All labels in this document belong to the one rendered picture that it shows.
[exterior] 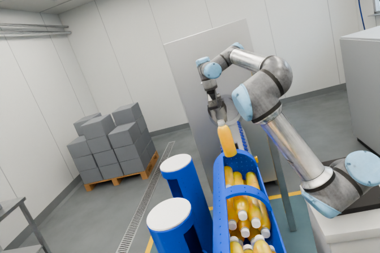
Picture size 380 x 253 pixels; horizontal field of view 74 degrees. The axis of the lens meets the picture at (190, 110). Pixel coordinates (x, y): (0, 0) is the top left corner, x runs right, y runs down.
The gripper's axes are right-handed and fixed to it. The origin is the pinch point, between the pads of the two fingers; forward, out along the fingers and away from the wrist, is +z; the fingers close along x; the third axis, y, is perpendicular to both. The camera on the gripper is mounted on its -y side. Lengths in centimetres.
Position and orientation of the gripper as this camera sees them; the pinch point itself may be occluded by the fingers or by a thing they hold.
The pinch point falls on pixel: (220, 121)
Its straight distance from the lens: 138.3
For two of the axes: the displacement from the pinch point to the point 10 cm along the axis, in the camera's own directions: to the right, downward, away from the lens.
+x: -9.5, 2.6, 1.8
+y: 0.9, -3.3, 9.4
